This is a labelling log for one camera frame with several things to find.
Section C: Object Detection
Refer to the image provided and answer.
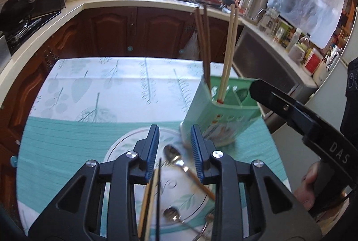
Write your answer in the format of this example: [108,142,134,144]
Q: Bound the glass pitcher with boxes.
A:
[257,8,280,35]

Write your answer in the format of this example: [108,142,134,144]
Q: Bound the black wok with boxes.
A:
[0,0,23,23]

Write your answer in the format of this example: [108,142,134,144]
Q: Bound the clear plastic bottle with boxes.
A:
[298,33,311,50]

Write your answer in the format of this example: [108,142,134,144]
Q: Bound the brown wooden chopstick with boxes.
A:
[194,8,210,86]
[203,5,212,91]

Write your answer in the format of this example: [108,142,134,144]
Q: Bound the white kitchen countertop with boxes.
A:
[0,0,319,88]

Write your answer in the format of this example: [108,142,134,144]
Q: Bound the red label jar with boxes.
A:
[303,48,323,75]

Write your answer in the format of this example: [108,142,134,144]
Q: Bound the steel splash plate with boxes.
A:
[0,34,12,65]

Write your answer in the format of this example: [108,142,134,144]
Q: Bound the white plastic bottle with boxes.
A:
[285,28,303,53]

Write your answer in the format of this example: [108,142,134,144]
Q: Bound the light bamboo chopstick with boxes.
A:
[221,8,239,103]
[217,3,235,102]
[144,170,156,241]
[137,171,153,241]

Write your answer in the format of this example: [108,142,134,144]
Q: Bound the white refrigerator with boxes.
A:
[263,1,358,194]

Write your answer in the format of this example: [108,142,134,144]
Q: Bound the white mug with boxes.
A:
[288,44,307,65]

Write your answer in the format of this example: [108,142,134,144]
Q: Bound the black chopstick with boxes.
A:
[155,158,162,241]

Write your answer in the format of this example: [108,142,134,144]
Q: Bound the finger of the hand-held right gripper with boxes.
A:
[250,78,322,137]

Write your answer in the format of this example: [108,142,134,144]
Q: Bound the green plastic utensil holder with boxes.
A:
[180,75,263,148]

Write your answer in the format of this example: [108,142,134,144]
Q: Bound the steel electric kettle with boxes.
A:
[235,0,270,21]

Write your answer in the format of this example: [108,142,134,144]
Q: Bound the person's right hand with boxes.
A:
[294,161,321,212]

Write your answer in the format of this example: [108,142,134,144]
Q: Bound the small steel spoon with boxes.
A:
[163,207,213,239]

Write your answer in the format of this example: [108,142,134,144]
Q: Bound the gold handled steel spoon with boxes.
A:
[163,144,216,201]

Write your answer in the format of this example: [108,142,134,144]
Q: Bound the brown wooden kitchen cabinets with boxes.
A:
[0,6,244,219]

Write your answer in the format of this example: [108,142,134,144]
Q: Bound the green carton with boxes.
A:
[273,20,293,44]

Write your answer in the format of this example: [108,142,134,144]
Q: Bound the gas stove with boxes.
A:
[0,10,62,55]

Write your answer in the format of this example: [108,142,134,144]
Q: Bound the steel fork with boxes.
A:
[193,213,215,241]

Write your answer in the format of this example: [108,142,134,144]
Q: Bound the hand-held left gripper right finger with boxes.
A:
[190,124,323,241]

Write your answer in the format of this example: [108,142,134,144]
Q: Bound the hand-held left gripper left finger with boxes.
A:
[28,124,160,241]

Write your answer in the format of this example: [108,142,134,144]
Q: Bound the white plastic bag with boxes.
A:
[179,30,202,61]

